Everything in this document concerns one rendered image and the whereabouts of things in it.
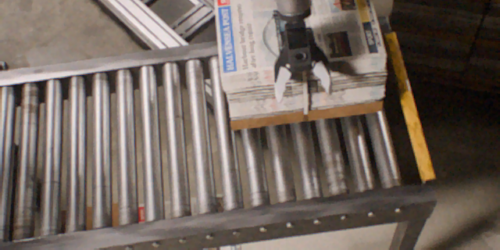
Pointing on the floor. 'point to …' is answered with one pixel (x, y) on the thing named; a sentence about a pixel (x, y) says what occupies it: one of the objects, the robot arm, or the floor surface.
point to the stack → (479, 55)
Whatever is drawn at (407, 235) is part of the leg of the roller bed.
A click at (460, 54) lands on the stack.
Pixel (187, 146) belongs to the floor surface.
